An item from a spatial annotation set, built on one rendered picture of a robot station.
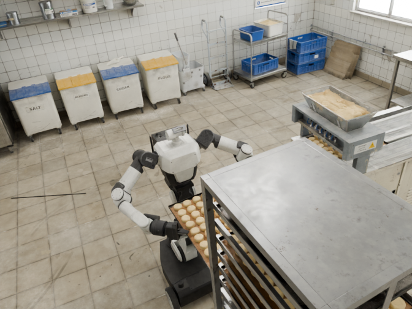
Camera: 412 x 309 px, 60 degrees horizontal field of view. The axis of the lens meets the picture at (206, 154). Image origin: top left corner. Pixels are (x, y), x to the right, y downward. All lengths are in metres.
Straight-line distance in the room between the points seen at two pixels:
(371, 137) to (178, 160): 1.42
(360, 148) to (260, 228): 1.84
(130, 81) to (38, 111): 1.38
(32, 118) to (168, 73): 2.10
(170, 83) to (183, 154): 3.70
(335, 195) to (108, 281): 2.55
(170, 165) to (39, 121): 3.73
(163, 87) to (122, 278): 3.37
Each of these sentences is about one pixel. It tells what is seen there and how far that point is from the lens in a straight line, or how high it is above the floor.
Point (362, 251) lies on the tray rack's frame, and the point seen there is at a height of 1.82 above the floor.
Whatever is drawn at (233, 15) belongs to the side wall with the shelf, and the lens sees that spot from 6.79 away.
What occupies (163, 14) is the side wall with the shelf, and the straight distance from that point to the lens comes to 6.27.
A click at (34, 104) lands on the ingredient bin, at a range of 5.64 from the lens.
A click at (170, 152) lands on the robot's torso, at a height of 1.39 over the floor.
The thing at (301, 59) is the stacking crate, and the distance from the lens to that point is 6.92.
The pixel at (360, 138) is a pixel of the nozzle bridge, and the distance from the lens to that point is 2.80.
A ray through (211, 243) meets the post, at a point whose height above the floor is 1.49.
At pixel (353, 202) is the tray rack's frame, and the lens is 1.22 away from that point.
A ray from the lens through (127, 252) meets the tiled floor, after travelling 3.60.
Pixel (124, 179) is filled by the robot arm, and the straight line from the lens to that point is 2.22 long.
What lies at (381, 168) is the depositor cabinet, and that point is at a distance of 3.16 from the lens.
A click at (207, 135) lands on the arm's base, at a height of 1.40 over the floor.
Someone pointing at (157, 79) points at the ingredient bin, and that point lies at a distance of 5.78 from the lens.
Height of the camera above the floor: 2.60
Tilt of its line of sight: 34 degrees down
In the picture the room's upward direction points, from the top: 5 degrees counter-clockwise
